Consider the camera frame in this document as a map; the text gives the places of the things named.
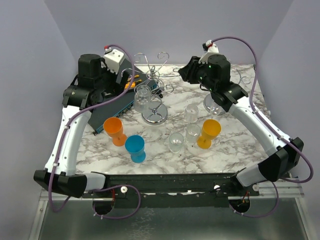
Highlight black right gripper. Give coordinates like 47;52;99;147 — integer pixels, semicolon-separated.
178;56;216;93

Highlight yellow plastic goblet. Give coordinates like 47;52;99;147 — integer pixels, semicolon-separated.
197;119;222;149

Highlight blue plastic goblet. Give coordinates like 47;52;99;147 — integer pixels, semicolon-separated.
124;135;146;163

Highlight clear glass front right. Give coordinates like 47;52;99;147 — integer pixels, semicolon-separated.
185;123;201;145

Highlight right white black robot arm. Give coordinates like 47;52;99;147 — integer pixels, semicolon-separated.
178;54;304;196

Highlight clear glass front centre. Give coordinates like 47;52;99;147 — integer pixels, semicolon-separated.
169;132;184;153

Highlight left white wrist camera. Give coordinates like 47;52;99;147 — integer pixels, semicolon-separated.
103;47;125;74

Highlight clear glass under right rack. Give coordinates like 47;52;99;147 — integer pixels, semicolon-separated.
209;102;222;116

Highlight clear patterned wine glass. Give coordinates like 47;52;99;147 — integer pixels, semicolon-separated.
133;85;152;113

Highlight yellow handled pliers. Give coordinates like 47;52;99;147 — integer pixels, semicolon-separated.
125;74;142;89

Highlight dark blue network switch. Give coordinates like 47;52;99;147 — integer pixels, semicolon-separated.
88;59;156;136

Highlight orange plastic goblet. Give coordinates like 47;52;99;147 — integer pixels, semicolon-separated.
103;117;127;147

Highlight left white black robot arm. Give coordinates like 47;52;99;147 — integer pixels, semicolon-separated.
33;49;129;198

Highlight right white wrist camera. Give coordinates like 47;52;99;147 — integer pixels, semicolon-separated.
198;40;220;64

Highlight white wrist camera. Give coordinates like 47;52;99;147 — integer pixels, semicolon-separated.
198;40;220;64
103;47;125;74

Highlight aluminium rail frame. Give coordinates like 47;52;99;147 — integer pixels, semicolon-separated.
29;173;315;240

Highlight clear glass rear right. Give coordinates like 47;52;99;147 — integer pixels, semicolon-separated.
184;104;199;123

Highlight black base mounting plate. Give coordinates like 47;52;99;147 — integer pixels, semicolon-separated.
84;173;259;209

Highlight chrome wine glass rack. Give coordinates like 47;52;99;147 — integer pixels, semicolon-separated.
133;51;174;126
202;59;252;115

